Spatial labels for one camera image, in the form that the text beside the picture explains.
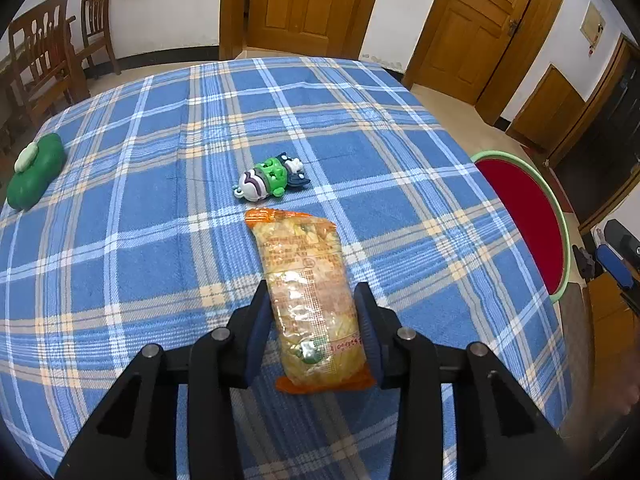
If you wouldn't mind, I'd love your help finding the green cartoon toy figure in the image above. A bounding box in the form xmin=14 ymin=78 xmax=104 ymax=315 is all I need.
xmin=231 ymin=152 xmax=311 ymax=204

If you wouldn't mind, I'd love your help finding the black door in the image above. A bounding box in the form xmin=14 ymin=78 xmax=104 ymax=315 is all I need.
xmin=547 ymin=32 xmax=640 ymax=236

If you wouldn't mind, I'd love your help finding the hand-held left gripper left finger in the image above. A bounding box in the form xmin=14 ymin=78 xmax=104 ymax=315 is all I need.
xmin=55 ymin=280 xmax=274 ymax=480

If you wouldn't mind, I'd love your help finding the red basin with green rim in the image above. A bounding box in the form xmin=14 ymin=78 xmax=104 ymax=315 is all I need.
xmin=470 ymin=150 xmax=572 ymax=304

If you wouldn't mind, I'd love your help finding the wooden door with latch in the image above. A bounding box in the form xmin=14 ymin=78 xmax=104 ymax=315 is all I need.
xmin=401 ymin=0 xmax=575 ymax=127

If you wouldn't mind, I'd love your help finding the low wooden wall panel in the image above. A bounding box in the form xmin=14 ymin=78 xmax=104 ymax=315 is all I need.
xmin=506 ymin=63 xmax=587 ymax=150

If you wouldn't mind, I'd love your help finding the blue plaid tablecloth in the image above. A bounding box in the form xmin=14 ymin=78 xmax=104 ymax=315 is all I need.
xmin=0 ymin=56 xmax=575 ymax=480

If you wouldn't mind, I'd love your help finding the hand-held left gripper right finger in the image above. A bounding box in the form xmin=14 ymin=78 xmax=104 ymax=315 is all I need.
xmin=352 ymin=282 xmax=593 ymax=480

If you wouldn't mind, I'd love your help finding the orange clear snack packet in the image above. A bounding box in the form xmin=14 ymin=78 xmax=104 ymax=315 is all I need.
xmin=244 ymin=207 xmax=377 ymax=393

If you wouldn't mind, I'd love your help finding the wooden chair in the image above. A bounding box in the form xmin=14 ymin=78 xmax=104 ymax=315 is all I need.
xmin=80 ymin=0 xmax=122 ymax=80
xmin=6 ymin=0 xmax=92 ymax=128

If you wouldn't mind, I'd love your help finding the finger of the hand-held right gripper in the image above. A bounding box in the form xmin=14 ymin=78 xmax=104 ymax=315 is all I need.
xmin=604 ymin=219 xmax=640 ymax=260
xmin=596 ymin=243 xmax=640 ymax=318

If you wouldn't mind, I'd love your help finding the wall electrical box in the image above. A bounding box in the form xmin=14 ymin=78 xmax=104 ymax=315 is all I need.
xmin=579 ymin=2 xmax=607 ymax=50

